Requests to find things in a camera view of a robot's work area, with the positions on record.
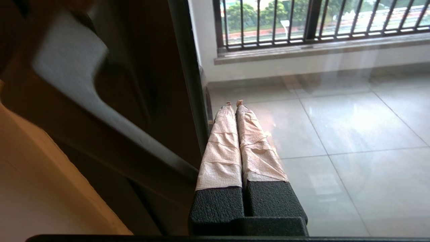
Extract left gripper tape-wrapped left finger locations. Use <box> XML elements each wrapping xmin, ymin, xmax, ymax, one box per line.
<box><xmin>189</xmin><ymin>103</ymin><xmax>245</xmax><ymax>236</ymax></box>

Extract black balcony railing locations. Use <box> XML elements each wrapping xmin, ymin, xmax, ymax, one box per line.
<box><xmin>213</xmin><ymin>0</ymin><xmax>430</xmax><ymax>51</ymax></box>

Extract black window frame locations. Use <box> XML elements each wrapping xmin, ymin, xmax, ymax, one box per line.
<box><xmin>303</xmin><ymin>0</ymin><xmax>322</xmax><ymax>41</ymax></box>

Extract left gripper tape-wrapped right finger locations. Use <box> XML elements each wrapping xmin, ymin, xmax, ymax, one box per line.
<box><xmin>237</xmin><ymin>100</ymin><xmax>308</xmax><ymax>219</ymax></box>

